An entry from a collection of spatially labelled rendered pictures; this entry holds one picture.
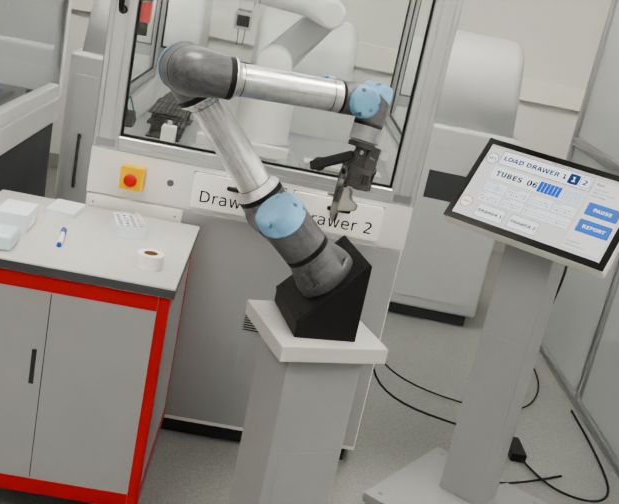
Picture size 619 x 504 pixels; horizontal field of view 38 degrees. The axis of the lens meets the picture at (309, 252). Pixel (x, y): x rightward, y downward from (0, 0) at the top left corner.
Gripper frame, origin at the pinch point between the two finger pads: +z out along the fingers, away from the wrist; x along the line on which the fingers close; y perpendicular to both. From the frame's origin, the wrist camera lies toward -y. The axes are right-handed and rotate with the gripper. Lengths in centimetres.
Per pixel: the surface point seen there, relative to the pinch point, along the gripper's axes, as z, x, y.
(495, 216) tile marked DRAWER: -11, 47, 41
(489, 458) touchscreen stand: 64, 63, 64
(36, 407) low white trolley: 72, -9, -60
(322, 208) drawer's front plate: 2, 50, -10
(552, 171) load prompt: -29, 52, 53
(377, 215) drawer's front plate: -1, 54, 7
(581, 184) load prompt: -28, 48, 62
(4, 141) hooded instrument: 12, 50, -119
